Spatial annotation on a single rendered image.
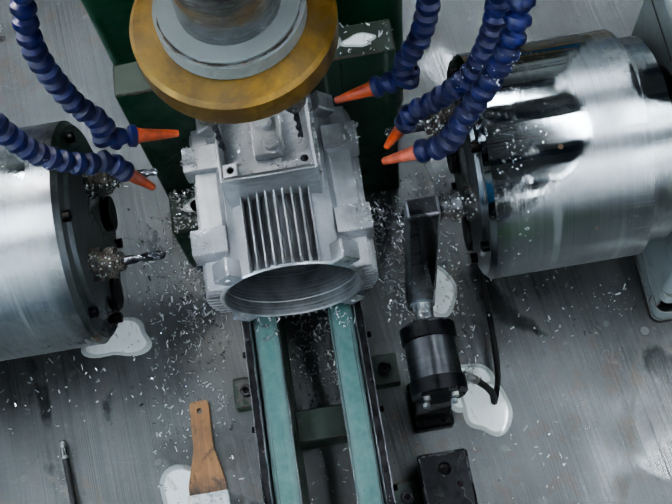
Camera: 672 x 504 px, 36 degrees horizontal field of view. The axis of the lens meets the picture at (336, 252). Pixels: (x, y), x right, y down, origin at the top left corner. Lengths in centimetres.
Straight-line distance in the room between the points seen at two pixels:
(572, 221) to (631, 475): 38
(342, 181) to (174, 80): 30
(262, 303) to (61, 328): 24
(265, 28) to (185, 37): 7
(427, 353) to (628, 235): 24
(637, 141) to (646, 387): 39
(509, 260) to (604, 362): 30
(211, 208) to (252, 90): 28
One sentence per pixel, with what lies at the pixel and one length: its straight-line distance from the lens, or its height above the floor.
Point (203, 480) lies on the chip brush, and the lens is 130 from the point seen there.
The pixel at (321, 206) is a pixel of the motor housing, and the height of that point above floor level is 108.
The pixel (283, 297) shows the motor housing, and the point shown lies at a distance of 120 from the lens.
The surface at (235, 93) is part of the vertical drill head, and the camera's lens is 86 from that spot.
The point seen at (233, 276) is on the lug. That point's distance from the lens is 106.
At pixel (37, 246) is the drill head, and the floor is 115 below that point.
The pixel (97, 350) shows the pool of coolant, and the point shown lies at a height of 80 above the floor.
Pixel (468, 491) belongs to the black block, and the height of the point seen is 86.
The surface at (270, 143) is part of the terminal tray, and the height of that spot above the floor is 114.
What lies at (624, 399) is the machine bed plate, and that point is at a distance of 133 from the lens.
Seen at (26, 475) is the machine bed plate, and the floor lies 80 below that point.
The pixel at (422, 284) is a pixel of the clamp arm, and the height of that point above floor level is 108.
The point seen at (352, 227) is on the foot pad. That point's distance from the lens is 108.
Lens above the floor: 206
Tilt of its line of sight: 68 degrees down
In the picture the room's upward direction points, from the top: 11 degrees counter-clockwise
